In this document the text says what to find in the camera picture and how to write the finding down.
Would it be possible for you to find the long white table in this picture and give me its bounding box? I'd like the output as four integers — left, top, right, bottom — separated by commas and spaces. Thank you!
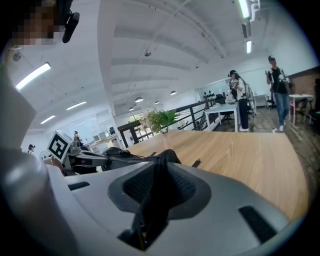
204, 101, 241, 133

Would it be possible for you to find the black metal railing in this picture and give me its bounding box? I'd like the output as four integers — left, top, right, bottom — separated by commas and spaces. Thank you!
117, 98, 216, 149

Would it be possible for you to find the wooden table with white legs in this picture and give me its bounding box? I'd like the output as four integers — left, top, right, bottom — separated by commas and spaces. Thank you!
124, 129, 310, 222

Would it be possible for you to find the black office chair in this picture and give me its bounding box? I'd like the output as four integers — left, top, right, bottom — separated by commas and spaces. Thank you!
214, 93, 235, 125

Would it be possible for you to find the wooden desk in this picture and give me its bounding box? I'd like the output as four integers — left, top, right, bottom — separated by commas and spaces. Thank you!
88, 134, 120, 153

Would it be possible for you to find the black head camera mount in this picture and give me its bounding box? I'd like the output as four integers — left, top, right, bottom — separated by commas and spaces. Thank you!
61, 0, 81, 44

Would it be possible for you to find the small white table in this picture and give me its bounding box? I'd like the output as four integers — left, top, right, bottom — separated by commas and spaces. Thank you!
288, 93, 314, 125

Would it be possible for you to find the person's grey shirt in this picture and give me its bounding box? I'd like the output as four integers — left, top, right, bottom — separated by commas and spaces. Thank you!
0, 72, 61, 256

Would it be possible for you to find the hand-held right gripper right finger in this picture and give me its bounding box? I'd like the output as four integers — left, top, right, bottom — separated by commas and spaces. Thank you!
147, 161, 291, 256

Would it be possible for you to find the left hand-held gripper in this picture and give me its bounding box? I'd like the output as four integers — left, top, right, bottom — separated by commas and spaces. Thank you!
46, 129, 111, 177

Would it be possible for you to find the black duffel bag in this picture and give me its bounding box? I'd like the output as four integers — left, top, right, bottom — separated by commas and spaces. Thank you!
101, 146, 202, 251

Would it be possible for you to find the flower vase with pink flowers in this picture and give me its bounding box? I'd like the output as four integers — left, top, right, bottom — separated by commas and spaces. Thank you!
138, 107, 181, 135

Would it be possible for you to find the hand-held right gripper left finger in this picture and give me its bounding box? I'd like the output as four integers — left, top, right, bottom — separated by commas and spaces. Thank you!
46, 161, 158, 256

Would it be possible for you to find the large glass window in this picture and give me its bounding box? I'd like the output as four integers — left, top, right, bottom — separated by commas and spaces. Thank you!
129, 113, 144, 124

